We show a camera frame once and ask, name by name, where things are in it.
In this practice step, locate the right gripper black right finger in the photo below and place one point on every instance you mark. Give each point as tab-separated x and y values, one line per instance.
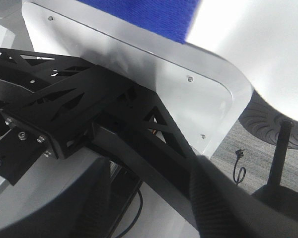
223	210

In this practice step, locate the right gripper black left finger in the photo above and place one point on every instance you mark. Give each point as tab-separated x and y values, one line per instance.
84	208

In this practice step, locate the blue microfibre towel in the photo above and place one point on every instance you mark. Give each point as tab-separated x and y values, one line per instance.
168	18

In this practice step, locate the black chair base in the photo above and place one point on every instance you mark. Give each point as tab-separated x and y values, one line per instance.
271	126

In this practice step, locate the white table edge panel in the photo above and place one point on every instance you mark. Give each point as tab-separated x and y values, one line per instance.
204	93

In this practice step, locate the black metal robot frame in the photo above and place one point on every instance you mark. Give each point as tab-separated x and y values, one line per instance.
56	104

